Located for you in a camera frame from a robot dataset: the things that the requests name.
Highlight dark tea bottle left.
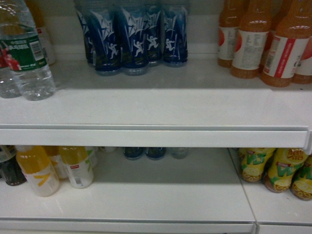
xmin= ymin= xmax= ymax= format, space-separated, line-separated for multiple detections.
xmin=0 ymin=145 xmax=26 ymax=186

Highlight orange juice bottle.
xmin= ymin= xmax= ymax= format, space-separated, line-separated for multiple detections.
xmin=231 ymin=0 xmax=272 ymax=79
xmin=217 ymin=0 xmax=245 ymax=68
xmin=292 ymin=37 xmax=312 ymax=84
xmin=260 ymin=0 xmax=312 ymax=87

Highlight blue sport drink bottle front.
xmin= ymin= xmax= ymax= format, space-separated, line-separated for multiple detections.
xmin=117 ymin=0 xmax=148 ymax=76

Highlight white lower shelf board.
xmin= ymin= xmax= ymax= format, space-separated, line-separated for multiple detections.
xmin=0 ymin=148 xmax=312 ymax=234

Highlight blue sport drink bottle right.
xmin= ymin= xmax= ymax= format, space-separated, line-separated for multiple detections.
xmin=163 ymin=4 xmax=188 ymax=67

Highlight lemon tea bottle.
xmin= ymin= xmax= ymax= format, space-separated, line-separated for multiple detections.
xmin=263 ymin=148 xmax=308 ymax=193
xmin=291 ymin=161 xmax=312 ymax=201
xmin=238 ymin=148 xmax=276 ymax=183

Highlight blue sport drink bottle behind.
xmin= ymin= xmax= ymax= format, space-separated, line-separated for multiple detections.
xmin=144 ymin=1 xmax=161 ymax=66

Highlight lemon tea bottle left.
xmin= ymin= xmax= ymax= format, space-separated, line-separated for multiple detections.
xmin=238 ymin=148 xmax=276 ymax=183

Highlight lemon tea bottle right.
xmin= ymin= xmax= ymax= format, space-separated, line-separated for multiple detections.
xmin=291 ymin=161 xmax=312 ymax=201

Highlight white green bottle behind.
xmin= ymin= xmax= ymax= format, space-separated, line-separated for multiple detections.
xmin=84 ymin=146 xmax=98 ymax=168

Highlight orange juice bottle far right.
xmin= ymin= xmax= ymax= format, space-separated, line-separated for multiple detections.
xmin=292 ymin=37 xmax=312 ymax=84

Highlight white shelf board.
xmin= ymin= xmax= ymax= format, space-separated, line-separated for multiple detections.
xmin=0 ymin=148 xmax=312 ymax=234
xmin=0 ymin=58 xmax=312 ymax=152

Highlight blue sport drink bottle left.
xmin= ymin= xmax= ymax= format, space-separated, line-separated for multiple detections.
xmin=86 ymin=7 xmax=121 ymax=76

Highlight small dark bottle base middle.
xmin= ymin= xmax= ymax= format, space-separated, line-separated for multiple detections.
xmin=145 ymin=147 xmax=166 ymax=160

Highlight small dark bottle base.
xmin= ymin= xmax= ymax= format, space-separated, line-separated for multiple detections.
xmin=145 ymin=147 xmax=166 ymax=160
xmin=124 ymin=147 xmax=143 ymax=160

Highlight orange juice bottle front right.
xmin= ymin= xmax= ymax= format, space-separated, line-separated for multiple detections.
xmin=260 ymin=0 xmax=312 ymax=87

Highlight blue sport drink bottle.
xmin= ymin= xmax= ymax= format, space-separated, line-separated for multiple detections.
xmin=163 ymin=4 xmax=188 ymax=67
xmin=144 ymin=1 xmax=161 ymax=66
xmin=117 ymin=0 xmax=148 ymax=76
xmin=86 ymin=7 xmax=121 ymax=76

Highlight orange juice bottle front middle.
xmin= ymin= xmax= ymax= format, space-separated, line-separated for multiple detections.
xmin=231 ymin=0 xmax=272 ymax=79

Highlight small clear bottle base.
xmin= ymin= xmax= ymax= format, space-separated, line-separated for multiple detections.
xmin=170 ymin=147 xmax=189 ymax=159

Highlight yellow white drink bottle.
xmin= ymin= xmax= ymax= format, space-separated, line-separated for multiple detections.
xmin=58 ymin=146 xmax=94 ymax=189
xmin=15 ymin=145 xmax=60 ymax=197

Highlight orange juice bottle back left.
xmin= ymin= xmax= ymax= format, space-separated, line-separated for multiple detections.
xmin=217 ymin=0 xmax=245 ymax=68

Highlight yellow white drink bottle front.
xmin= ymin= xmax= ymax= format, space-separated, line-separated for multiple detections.
xmin=15 ymin=145 xmax=60 ymax=197

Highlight water bottle green label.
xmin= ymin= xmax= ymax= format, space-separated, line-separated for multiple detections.
xmin=0 ymin=0 xmax=56 ymax=101

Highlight lemon tea bottle middle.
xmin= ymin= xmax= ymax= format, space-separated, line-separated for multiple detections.
xmin=263 ymin=148 xmax=308 ymax=193

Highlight yellow drink behind water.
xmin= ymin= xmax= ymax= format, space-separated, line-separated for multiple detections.
xmin=25 ymin=0 xmax=56 ymax=65

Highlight blue sport drink far left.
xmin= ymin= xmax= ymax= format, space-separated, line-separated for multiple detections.
xmin=75 ymin=4 xmax=96 ymax=66

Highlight yellow white bottle behind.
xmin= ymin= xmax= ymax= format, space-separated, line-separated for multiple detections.
xmin=44 ymin=146 xmax=68 ymax=179

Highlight small dark bottle base left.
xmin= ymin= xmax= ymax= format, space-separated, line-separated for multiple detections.
xmin=124 ymin=147 xmax=143 ymax=160

